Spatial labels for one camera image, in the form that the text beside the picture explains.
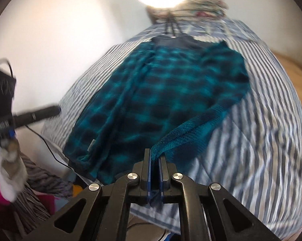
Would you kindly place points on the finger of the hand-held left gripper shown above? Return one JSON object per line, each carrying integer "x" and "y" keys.
{"x": 38, "y": 115}

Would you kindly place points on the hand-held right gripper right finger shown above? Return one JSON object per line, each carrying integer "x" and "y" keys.
{"x": 162, "y": 178}

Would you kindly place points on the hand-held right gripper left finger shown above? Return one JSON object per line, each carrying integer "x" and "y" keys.
{"x": 147, "y": 175}

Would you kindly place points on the teal plaid fleece jacket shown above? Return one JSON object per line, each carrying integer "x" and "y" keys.
{"x": 146, "y": 98}

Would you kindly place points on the person's left hand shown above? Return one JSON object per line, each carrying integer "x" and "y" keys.
{"x": 10, "y": 170}

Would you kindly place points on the person's striped pants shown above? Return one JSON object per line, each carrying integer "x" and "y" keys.
{"x": 40, "y": 178}

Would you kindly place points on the blue white striped blanket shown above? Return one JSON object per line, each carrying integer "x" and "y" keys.
{"x": 254, "y": 143}

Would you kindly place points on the blue checkered bedsheet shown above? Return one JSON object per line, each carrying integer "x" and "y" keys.
{"x": 206, "y": 31}

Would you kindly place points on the black tripod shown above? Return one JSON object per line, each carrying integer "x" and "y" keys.
{"x": 169, "y": 22}

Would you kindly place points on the folded floral quilt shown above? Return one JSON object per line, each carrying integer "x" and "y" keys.
{"x": 206, "y": 5}

